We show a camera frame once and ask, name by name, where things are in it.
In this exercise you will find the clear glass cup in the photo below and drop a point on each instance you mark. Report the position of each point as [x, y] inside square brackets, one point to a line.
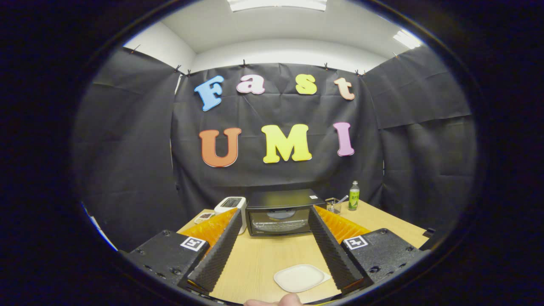
[333, 206]

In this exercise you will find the small white packet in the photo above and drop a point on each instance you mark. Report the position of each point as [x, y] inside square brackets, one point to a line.
[205, 217]

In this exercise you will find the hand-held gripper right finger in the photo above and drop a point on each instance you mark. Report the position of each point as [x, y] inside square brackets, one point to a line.
[331, 250]

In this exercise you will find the small ceiling light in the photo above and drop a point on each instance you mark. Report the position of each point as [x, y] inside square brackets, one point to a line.
[406, 39]

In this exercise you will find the green label drink bottle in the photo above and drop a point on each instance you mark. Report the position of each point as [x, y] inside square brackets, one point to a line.
[354, 199]

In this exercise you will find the white pop-up toaster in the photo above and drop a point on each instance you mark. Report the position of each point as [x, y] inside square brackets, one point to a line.
[231, 204]

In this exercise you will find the long ceiling light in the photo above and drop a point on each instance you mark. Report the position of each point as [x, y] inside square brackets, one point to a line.
[276, 4]

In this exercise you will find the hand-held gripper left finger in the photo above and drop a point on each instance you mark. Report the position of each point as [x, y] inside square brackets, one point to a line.
[221, 250]

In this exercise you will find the white plate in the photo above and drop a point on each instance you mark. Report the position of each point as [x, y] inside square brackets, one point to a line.
[299, 278]

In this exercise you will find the black toaster oven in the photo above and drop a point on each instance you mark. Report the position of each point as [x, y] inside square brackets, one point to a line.
[280, 199]

